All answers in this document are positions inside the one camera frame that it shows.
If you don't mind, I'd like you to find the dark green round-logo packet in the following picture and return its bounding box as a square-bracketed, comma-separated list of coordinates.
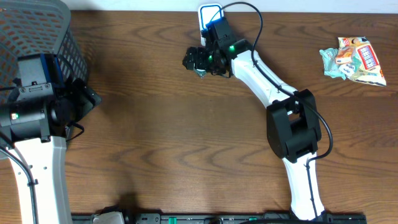
[193, 68, 207, 78]

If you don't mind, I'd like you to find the teal wipes packet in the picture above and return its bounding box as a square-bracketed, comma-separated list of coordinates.
[319, 48, 346, 80]

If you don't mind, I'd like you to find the orange tissue packet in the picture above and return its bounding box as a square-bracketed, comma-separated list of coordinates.
[335, 47, 355, 65]

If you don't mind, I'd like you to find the teal Kleenex tissue packet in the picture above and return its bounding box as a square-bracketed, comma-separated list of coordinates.
[338, 63, 359, 78]

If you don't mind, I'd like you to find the yellow snack bag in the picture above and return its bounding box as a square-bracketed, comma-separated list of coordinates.
[338, 36, 386, 86]

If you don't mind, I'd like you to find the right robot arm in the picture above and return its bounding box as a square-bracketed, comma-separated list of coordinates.
[182, 18, 325, 221]

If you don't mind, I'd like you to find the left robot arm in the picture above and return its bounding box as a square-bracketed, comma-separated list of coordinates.
[1, 54, 101, 223]

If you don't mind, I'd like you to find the white barcode scanner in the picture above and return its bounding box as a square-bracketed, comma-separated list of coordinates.
[198, 3, 224, 46]

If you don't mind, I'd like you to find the dark grey plastic basket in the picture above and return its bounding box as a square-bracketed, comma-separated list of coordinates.
[1, 0, 89, 100]

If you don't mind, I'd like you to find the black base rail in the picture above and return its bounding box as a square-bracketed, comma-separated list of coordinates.
[72, 207, 367, 224]

